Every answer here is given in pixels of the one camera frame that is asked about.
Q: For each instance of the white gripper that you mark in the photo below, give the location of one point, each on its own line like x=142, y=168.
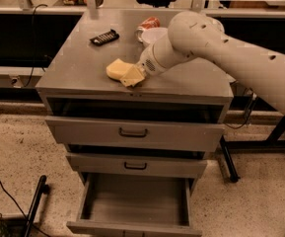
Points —
x=147, y=64

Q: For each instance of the yellow sponge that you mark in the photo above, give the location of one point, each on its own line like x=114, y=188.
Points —
x=117, y=69

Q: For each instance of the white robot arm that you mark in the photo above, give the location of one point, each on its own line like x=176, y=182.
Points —
x=191, y=35

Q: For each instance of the grey drawer cabinet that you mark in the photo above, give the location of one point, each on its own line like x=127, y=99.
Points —
x=76, y=85

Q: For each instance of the grey top drawer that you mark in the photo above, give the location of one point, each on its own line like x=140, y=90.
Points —
x=181, y=136

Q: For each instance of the grey middle drawer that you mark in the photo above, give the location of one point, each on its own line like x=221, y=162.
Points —
x=136, y=165

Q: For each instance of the grey open bottom drawer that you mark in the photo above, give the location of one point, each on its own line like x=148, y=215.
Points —
x=134, y=206

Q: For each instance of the white ceramic bowl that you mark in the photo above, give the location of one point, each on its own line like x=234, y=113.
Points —
x=152, y=34

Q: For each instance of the black snack bar wrapper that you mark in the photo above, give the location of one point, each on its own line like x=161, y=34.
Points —
x=107, y=37

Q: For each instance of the red soda can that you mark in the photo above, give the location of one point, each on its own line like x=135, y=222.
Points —
x=151, y=22

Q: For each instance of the black floor stand leg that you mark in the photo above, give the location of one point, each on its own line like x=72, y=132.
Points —
x=42, y=188

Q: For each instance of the black power adapter with cable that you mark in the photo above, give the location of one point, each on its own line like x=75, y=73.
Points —
x=242, y=106

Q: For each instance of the black table leg frame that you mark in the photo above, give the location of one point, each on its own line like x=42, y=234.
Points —
x=271, y=143

